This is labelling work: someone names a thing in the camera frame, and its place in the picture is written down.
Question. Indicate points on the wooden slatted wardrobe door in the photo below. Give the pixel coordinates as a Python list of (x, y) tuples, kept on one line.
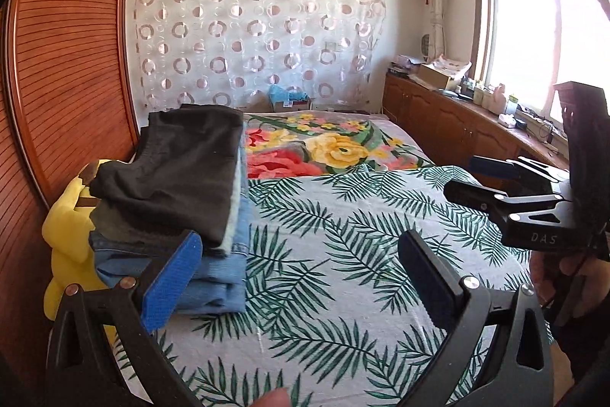
[(66, 54)]

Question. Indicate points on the blue packet box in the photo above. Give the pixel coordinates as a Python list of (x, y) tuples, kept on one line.
[(286, 98)]

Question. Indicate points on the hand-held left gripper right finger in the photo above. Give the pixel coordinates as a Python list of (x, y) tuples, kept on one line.
[(426, 280)]

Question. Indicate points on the person's right hand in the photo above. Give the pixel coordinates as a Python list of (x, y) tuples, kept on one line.
[(548, 273)]

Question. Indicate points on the folded blue jeans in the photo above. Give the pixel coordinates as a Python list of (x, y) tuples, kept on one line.
[(224, 278)]

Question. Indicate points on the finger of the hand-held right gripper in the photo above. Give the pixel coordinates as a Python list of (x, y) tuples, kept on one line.
[(481, 197), (495, 168)]

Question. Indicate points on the black pants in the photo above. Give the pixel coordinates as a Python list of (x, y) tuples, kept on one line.
[(181, 168)]

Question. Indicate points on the person's left hand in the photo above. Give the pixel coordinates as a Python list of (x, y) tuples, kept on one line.
[(271, 398)]

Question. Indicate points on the leaf print bed sheet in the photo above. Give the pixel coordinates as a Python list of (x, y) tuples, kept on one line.
[(333, 292)]

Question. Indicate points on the wooden cabinet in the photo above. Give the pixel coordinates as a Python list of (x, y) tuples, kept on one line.
[(443, 121)]

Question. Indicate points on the wooden framed window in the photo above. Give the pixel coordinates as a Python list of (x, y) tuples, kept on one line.
[(524, 30)]

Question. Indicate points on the cardboard box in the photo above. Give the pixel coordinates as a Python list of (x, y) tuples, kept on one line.
[(441, 73)]

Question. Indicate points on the folded grey pants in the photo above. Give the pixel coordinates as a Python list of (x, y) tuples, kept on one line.
[(231, 221)]

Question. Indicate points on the circle pattern wall curtain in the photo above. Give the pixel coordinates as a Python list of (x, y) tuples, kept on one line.
[(248, 30)]

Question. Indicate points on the yellow plush toy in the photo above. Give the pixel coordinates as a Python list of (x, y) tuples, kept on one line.
[(66, 235)]

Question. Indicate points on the white tissue pack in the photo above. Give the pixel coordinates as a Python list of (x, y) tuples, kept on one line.
[(507, 121)]

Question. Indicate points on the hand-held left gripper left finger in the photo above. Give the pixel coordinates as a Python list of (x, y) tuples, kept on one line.
[(171, 283)]

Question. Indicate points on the floral blanket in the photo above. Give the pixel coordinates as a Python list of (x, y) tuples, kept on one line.
[(333, 144)]

